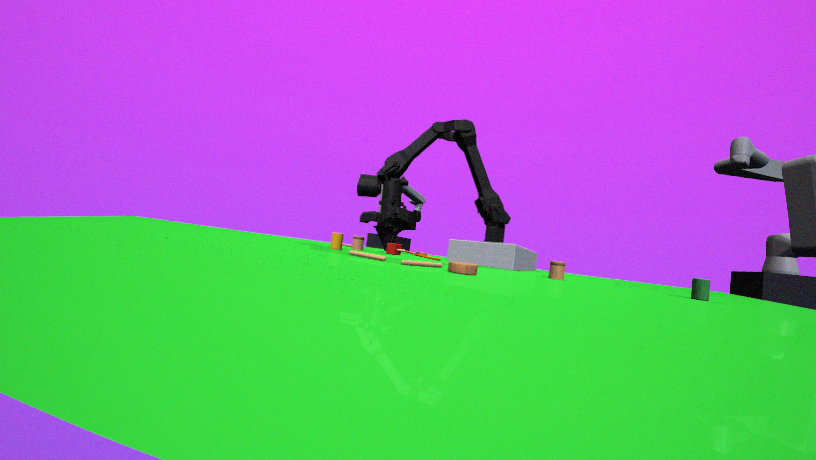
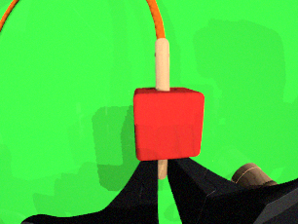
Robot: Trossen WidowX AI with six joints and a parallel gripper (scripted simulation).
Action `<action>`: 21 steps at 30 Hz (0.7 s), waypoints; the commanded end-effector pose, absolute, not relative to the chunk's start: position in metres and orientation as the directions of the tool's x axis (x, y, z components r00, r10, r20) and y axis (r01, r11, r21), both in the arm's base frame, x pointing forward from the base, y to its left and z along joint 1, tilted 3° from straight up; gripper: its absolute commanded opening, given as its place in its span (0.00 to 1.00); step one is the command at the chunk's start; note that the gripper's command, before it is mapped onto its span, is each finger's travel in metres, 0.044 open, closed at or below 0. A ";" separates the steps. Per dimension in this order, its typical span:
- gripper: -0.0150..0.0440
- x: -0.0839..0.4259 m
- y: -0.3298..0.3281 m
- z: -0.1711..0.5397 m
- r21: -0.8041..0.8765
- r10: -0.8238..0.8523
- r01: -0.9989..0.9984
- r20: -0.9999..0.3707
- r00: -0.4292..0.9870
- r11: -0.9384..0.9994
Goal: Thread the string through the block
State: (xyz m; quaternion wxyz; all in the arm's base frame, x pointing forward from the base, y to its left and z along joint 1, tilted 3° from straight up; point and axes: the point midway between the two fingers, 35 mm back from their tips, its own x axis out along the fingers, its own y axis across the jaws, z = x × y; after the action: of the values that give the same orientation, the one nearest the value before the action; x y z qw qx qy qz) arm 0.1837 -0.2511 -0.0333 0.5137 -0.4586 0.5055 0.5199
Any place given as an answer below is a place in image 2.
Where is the red cube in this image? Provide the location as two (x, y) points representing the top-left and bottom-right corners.
(133, 86), (205, 162)

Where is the wooden stick with orange string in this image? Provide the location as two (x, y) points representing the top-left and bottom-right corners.
(0, 0), (169, 179)

